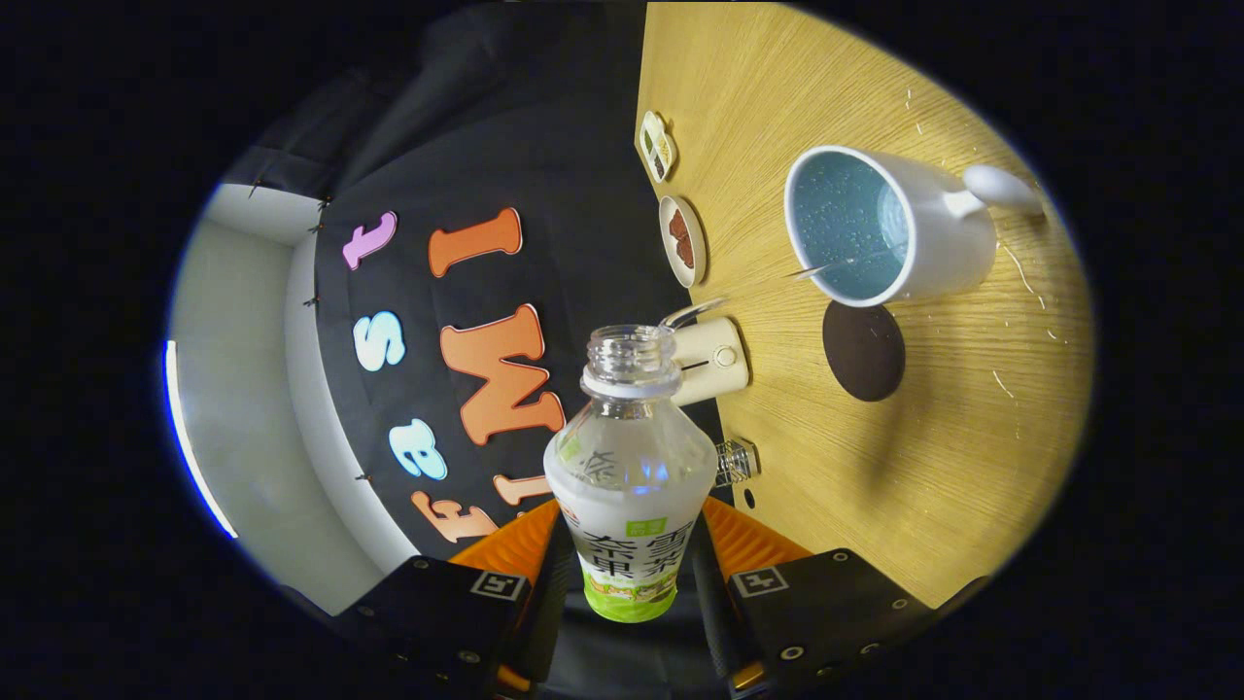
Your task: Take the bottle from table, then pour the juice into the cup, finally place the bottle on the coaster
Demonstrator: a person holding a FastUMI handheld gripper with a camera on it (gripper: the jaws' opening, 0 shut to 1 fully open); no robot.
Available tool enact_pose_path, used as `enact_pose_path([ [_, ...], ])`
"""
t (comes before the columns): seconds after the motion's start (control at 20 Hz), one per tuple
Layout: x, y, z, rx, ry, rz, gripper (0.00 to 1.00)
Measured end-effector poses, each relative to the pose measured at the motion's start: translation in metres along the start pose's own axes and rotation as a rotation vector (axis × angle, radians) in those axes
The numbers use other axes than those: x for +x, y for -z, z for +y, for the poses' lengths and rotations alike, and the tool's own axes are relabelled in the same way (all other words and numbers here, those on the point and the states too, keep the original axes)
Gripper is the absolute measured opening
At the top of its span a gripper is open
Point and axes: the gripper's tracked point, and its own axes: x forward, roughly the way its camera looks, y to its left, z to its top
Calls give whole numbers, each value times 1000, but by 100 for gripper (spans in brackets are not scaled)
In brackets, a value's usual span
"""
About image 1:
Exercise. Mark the white toaster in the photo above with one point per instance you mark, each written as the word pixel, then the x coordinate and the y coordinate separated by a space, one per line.
pixel 714 360

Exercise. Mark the white oval plate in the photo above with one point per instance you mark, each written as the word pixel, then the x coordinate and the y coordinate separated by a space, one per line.
pixel 692 278

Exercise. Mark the white divided condiment dish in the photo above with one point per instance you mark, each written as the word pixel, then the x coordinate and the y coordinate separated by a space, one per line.
pixel 659 146

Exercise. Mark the white cup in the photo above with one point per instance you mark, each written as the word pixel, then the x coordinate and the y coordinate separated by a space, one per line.
pixel 952 243

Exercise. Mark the red meat piece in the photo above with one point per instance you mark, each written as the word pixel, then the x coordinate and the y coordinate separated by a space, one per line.
pixel 678 224
pixel 686 253

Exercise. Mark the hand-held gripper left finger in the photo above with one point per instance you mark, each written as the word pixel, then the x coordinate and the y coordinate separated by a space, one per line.
pixel 554 603

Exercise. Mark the black backdrop cloth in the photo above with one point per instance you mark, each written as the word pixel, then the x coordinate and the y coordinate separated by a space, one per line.
pixel 544 146

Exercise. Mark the dark brown round coaster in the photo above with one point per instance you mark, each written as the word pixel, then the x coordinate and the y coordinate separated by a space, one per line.
pixel 865 355

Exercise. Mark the clear plastic juice bottle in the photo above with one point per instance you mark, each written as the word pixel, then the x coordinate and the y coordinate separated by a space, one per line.
pixel 630 457

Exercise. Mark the wooden table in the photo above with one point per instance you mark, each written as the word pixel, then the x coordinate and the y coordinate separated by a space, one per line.
pixel 923 467

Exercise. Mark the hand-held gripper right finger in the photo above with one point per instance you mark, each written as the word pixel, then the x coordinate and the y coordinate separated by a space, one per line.
pixel 708 612

